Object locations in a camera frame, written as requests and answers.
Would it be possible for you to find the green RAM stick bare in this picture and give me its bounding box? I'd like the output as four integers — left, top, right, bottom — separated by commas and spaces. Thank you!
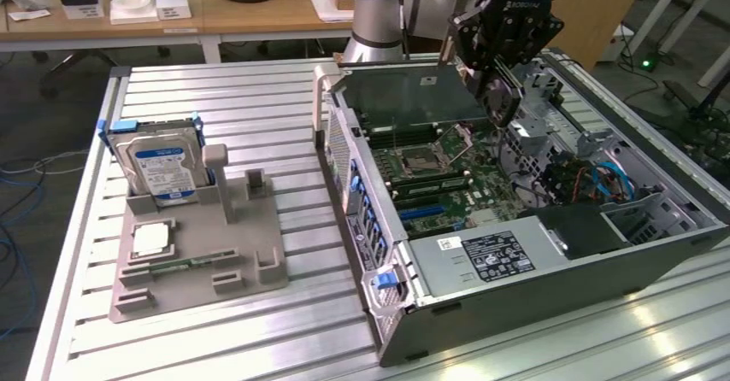
145, 255, 216, 272

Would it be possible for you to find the blue expansion slot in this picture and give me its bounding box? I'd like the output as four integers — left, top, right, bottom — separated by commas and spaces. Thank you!
397, 204, 447, 223

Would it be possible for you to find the white box with black label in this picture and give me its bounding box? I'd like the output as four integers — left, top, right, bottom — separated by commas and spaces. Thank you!
56, 0, 105, 21

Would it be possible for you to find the white paper stack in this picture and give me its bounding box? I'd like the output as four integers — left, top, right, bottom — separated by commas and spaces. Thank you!
307, 0, 357, 24

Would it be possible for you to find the open dark PC case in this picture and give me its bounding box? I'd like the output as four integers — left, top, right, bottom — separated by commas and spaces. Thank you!
311, 46, 730, 368

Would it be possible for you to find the white table frame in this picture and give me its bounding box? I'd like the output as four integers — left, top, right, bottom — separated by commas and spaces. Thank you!
624, 0, 730, 87

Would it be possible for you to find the tall metal disk bay cage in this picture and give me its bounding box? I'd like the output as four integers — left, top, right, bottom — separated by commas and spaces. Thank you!
496, 93, 577, 185

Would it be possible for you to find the orange wire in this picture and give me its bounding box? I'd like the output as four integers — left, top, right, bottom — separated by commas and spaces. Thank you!
571, 165, 585, 205

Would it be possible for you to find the white flat box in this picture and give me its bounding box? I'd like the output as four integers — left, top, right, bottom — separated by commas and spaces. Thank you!
106, 7, 161, 26

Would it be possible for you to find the blue data wire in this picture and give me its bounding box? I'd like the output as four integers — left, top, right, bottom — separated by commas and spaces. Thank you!
597, 161, 637, 205
591, 165, 611, 205

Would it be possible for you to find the black plastic shroud box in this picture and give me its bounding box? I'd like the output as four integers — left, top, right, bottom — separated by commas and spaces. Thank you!
533, 203, 632, 257

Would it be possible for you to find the black office chair base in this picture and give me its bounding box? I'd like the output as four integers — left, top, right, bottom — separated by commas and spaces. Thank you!
30, 50, 114, 98

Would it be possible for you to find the grey parts rack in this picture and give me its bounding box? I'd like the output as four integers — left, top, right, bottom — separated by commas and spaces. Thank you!
105, 143, 289, 323

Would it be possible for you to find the blue floor cable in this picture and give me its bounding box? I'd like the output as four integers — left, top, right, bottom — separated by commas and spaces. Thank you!
0, 158, 50, 339

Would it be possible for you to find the wooden cabinet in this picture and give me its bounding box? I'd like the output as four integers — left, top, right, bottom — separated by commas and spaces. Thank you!
472, 0, 655, 69

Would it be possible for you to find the black floor equipment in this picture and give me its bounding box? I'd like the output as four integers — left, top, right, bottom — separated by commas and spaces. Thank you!
660, 79, 730, 164

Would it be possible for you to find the metal socket cover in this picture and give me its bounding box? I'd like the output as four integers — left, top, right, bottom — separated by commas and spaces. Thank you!
433, 123, 475, 154

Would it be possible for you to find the low metal disk bay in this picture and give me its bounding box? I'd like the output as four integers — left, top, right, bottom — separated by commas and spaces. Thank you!
600, 191, 703, 246

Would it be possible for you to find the white control box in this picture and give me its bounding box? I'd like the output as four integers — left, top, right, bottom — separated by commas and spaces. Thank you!
609, 24, 637, 64

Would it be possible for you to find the wooden desk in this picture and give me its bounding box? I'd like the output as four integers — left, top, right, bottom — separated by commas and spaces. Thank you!
0, 0, 515, 53

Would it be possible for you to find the graphics card with fan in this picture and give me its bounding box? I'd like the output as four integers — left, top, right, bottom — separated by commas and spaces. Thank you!
436, 21, 524, 129

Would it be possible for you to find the hard disk in blue caddy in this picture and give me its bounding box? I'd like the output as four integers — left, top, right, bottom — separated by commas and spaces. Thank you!
94, 114, 208, 208

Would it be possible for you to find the black connector wire bundle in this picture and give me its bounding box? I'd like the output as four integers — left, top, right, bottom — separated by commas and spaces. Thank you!
537, 161, 576, 206

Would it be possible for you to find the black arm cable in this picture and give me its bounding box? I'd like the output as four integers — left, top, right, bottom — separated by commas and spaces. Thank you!
392, 0, 412, 60

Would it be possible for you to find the black expansion slot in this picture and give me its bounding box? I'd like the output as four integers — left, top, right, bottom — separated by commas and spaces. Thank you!
392, 196, 443, 212

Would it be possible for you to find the white box with print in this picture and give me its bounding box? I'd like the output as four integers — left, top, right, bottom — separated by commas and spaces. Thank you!
153, 0, 192, 21

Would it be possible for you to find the silver CPU chip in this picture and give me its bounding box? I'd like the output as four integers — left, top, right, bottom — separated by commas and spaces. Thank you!
129, 223, 172, 259

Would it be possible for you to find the green motherboard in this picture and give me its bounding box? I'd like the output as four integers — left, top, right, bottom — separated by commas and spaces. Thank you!
364, 118, 552, 242

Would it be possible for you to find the green RAM stick with labels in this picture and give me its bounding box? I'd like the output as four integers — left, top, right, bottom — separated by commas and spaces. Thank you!
391, 175, 467, 197

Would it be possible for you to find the grey power supply unit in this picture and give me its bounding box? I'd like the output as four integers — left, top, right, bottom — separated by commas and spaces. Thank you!
404, 226, 571, 297

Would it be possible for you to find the white tape roll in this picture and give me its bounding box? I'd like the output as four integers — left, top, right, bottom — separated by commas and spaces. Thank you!
110, 0, 153, 14

